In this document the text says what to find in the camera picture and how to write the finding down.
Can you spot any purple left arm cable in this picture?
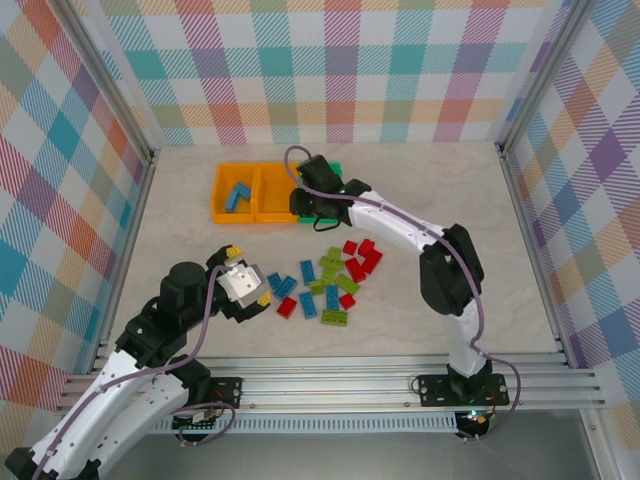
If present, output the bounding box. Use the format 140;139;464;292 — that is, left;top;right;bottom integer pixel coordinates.
27;263;237;480

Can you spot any right aluminium corner post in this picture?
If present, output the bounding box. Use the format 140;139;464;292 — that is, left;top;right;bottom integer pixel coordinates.
494;0;599;156

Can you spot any left green circuit board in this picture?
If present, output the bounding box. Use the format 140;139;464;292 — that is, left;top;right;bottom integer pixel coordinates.
172;408;224;432

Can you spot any right lower aluminium post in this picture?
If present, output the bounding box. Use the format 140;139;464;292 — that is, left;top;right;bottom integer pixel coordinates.
579;409;619;480

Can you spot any slotted grey cable duct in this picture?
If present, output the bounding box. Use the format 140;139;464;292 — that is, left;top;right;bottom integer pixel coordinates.
152;417;459;435

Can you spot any right aluminium side rail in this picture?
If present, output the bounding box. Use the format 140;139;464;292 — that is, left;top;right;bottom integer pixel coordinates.
494;142;581;369

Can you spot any orange bin with green bricks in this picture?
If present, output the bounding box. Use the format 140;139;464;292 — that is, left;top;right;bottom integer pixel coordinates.
253;162;302;224

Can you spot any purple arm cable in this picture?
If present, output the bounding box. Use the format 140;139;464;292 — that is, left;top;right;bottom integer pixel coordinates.
283;145;524;444
27;263;237;480

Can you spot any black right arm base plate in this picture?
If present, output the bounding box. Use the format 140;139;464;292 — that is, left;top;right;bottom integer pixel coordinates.
412;373;511;407

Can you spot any left aluminium side rail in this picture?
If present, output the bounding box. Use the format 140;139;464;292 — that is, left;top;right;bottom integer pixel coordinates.
89;147;161;374

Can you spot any orange bin with blue bricks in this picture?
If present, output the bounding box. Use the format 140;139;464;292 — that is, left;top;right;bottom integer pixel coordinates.
210;163;260;225

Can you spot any aluminium side rail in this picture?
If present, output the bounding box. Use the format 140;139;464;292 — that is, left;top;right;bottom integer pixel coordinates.
89;147;161;374
494;142;581;369

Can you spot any green plastic bin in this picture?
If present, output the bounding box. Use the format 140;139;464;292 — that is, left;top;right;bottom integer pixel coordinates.
298;160;347;225

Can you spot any aluminium corner post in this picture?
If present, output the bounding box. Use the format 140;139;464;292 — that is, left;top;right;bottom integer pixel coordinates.
494;0;599;156
58;0;162;169

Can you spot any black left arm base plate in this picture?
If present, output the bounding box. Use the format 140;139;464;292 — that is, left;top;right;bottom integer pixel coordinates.
205;374;245;410

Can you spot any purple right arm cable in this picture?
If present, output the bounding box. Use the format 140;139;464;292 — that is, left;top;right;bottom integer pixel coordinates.
283;145;524;444

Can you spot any left aluminium corner post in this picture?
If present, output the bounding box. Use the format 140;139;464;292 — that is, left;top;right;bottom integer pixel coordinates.
58;0;162;169

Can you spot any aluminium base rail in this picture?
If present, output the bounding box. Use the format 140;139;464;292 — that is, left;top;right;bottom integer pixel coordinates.
54;352;609;414

